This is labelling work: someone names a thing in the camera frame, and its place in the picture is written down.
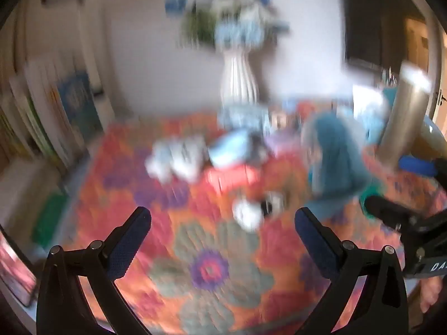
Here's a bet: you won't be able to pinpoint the teal blue cloth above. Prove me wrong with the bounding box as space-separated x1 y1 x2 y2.
301 111 373 221

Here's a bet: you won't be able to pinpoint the small black white plush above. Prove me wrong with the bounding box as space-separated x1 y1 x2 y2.
232 191 286 232

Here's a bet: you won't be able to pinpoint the coral red pouch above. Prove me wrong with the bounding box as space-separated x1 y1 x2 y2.
205 165 261 194

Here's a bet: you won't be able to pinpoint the white fluffy plush toy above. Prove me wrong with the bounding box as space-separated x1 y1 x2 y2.
144 135 208 184

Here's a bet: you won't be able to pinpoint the person's right hand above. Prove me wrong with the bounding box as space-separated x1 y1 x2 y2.
420 276 446 314

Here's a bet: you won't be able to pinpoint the gold cylindrical canister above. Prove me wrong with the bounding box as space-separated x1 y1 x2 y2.
377 61 432 170

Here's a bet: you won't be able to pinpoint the tissue pack blue white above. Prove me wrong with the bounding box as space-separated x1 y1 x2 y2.
352 85 397 145

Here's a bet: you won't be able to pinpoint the floral orange quilted tablecloth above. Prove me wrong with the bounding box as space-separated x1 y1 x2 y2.
59 104 441 335

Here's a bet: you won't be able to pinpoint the light blue folded cloth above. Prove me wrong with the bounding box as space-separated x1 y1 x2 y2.
208 129 269 170

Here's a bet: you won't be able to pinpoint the white ribbed flower vase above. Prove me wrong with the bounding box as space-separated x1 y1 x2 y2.
220 48 259 106

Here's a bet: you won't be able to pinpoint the blue white artificial flowers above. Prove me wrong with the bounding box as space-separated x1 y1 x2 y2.
164 0 289 51

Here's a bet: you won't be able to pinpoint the black wall television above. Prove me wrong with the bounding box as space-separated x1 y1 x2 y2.
342 0 428 74

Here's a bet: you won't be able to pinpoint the books stack at wall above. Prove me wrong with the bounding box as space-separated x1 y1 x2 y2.
1 54 115 173

